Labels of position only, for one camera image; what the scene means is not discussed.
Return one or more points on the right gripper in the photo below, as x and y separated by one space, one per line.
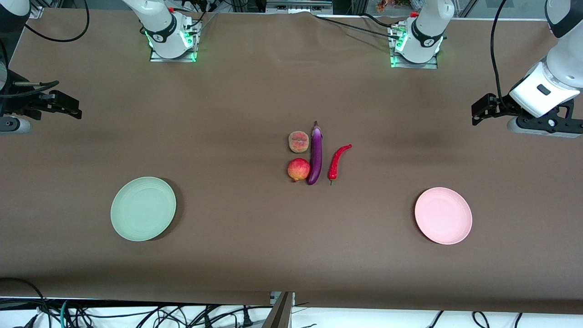
19 102

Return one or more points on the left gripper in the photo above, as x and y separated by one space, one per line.
500 109

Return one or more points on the red chili pepper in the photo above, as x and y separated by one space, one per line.
335 165

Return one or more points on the purple eggplant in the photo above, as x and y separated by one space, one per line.
315 155

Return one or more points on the peach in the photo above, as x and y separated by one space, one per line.
299 141

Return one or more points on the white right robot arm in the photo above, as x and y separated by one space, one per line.
159 25

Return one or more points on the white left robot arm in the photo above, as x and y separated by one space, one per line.
428 27

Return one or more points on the aluminium corner profile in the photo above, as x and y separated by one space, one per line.
36 12

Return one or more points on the pink plate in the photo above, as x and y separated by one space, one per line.
443 216

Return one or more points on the green plate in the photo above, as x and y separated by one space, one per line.
143 209

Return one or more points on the brown table cover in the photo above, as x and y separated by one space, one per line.
255 91

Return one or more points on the red apple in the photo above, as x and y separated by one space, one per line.
299 169

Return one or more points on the grey metal box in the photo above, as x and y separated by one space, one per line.
298 5

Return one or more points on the black power plug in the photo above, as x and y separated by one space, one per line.
246 319

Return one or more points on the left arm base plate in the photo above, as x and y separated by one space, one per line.
430 65

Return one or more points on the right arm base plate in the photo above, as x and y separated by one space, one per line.
157 59

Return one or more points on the aluminium frame profile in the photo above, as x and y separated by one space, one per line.
278 316

